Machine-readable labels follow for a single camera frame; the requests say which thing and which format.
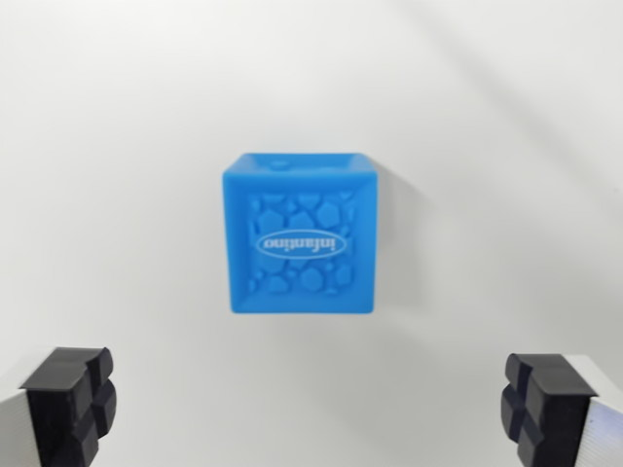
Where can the black-tipped silver gripper left finger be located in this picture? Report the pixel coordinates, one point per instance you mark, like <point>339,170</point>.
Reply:
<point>58,408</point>

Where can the blue rubber toy cube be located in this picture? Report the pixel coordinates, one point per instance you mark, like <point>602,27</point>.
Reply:
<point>299,243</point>

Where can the black-tipped silver gripper right finger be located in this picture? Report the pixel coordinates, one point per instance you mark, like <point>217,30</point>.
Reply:
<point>555,413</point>

